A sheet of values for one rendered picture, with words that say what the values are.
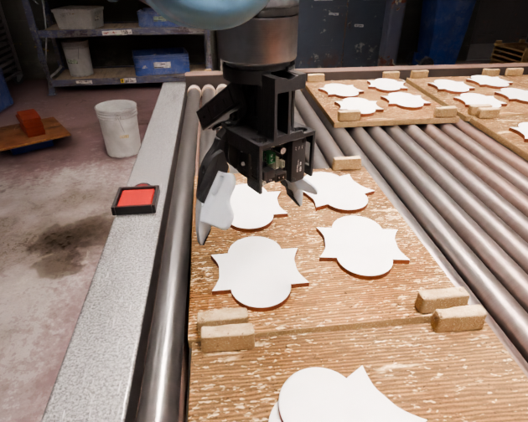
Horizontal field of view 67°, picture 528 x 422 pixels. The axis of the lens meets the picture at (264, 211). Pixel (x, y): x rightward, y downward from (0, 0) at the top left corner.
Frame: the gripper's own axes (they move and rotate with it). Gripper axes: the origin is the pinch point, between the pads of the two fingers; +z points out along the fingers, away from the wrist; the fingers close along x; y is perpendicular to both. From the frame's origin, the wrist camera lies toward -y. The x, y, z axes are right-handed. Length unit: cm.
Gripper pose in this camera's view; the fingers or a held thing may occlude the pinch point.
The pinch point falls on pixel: (250, 222)
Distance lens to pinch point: 51.5
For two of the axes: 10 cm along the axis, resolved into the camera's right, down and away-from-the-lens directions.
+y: 5.8, 4.3, -6.9
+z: 0.0, 8.4, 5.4
